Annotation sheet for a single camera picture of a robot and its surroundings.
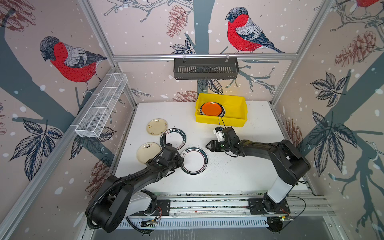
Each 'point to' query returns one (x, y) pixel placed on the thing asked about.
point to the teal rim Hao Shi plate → (175, 136)
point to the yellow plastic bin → (236, 109)
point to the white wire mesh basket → (100, 105)
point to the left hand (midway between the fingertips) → (185, 156)
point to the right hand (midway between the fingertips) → (209, 144)
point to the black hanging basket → (206, 68)
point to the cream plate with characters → (156, 126)
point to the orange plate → (212, 109)
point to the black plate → (222, 111)
